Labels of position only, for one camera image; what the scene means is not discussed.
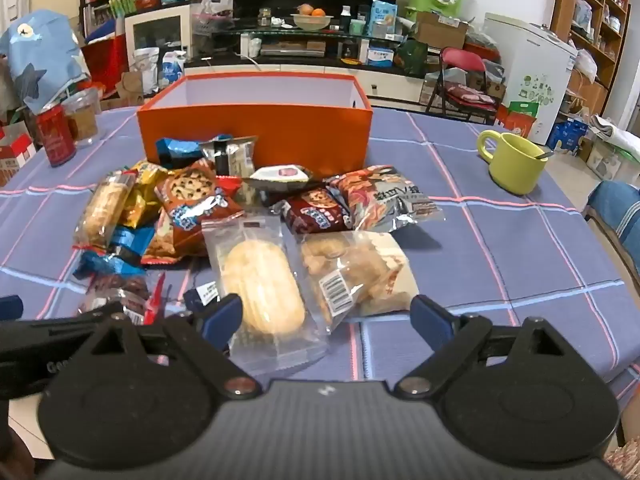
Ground orange cardboard box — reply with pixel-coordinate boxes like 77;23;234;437
136;73;374;173

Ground white packet with red label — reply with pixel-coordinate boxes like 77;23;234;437
248;163;314;194

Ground red folding chair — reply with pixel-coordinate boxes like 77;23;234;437
425;46;501;126

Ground red drink can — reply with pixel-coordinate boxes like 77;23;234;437
35;105;77;167

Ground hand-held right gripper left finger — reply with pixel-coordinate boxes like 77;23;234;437
65;293;262;401

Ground blue cookie packet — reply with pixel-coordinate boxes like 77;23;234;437
155;137;207;169

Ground blue covered chair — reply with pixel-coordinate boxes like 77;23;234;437
582;180;640;281

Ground clear pastry packet with barcode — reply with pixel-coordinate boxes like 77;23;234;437
299;231;420;335

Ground brown cardboard box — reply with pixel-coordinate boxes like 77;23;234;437
415;11;471;51

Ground red chocolate chip cookie packet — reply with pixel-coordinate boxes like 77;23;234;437
154;159;246;233

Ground white tv cabinet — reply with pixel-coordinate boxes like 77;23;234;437
184;62;441;108

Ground orange and green bag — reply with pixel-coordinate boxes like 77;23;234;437
495;102;541;138

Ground yellow snack packet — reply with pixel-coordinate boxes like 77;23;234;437
121;160;169;229

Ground wooden shelf unit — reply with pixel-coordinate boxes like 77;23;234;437
550;0;633;116

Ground navy snack packet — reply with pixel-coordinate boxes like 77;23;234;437
183;281;223;313

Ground red and white box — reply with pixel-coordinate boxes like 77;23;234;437
0;125;36;186

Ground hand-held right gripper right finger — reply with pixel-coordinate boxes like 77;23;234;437
394;293;597;401

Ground blue shark bag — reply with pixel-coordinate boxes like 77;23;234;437
0;8;91;116

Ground clear plastic jar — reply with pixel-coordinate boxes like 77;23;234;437
61;87;103;148

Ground dark red clear packet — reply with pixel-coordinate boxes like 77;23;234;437
79;272;168;328

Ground clear bread packet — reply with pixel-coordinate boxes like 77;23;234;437
201;214;331;377

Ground dark green bag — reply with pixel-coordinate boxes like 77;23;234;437
395;40;428;78

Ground dark red snack packet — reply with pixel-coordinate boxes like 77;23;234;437
279;186;351;235

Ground red gift bag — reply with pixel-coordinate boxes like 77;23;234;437
82;35;128;96

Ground black and beige snack packet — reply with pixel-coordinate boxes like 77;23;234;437
199;135;259;177

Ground clear biscuit packet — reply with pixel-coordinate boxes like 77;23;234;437
73;170;138;252

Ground white glass door cabinet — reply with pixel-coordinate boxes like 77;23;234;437
124;5;193;93

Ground blue snack packet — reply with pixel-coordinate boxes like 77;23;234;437
72;250;147;288
107;225;157;267

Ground white fruit bowl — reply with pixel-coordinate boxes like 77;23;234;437
291;12;333;31

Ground white and blue pouch bag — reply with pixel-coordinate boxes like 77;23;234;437
159;51;186;88

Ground silver and red snack packet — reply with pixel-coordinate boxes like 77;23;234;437
325;164;446;233

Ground green mug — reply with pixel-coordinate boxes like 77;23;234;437
476;130;551;196

